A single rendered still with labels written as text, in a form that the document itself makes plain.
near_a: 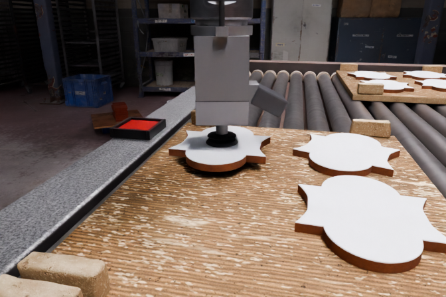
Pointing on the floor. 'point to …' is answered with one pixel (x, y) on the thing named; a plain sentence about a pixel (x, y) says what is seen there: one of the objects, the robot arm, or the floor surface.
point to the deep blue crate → (87, 90)
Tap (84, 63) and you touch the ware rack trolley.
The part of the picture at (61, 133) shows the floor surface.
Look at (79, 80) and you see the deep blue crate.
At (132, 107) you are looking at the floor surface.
